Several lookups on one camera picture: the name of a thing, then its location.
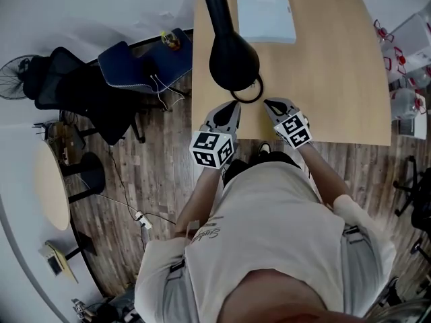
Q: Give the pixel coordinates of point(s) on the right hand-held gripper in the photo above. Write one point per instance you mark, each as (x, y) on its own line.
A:
(293, 130)

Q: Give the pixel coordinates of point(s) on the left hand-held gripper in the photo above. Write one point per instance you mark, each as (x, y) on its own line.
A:
(210, 146)

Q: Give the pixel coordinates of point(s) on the black desk lamp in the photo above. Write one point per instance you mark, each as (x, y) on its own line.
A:
(232, 62)

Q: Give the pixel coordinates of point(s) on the person's right forearm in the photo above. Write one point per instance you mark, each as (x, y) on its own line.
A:
(323, 173)

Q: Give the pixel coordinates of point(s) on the person's left forearm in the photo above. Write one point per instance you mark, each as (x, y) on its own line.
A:
(198, 200)

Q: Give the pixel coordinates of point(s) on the light wooden desk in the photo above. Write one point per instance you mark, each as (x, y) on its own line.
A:
(336, 79)

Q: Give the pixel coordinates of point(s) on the person's black trousers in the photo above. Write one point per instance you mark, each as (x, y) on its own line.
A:
(279, 156)

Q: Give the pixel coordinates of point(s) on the person's right white black shoe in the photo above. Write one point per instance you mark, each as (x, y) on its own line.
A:
(264, 147)

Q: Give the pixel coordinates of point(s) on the white power strip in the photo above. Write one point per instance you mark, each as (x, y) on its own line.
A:
(143, 219)

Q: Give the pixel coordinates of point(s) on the person's beige shirt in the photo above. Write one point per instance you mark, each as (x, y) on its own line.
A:
(276, 231)

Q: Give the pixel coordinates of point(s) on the small yellow orange object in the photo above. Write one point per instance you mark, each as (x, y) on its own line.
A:
(170, 40)

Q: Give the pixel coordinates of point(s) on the blue fabric chair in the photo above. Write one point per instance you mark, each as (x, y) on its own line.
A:
(128, 66)

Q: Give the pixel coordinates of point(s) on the clear plastic water jug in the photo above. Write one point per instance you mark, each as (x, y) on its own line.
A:
(405, 104)

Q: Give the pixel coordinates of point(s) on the flat white box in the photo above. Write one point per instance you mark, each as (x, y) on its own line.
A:
(266, 15)

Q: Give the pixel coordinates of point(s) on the black round stool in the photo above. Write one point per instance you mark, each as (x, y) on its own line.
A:
(91, 173)

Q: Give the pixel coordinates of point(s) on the black mesh office chair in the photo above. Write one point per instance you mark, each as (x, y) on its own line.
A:
(84, 93)

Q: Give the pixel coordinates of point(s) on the black wheeled office chair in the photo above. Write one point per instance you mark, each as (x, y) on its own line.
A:
(421, 200)

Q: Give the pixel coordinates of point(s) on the white cabinet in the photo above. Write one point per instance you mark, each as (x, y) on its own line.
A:
(414, 35)

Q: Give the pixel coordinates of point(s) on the round light wooden table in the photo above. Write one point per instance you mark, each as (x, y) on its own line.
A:
(50, 187)

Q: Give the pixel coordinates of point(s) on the small wooden box device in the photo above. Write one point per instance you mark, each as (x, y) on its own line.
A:
(57, 259)

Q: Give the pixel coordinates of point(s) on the black equipment pile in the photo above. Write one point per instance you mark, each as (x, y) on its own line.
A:
(107, 310)

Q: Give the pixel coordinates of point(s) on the black standing fan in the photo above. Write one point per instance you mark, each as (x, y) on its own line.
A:
(13, 79)

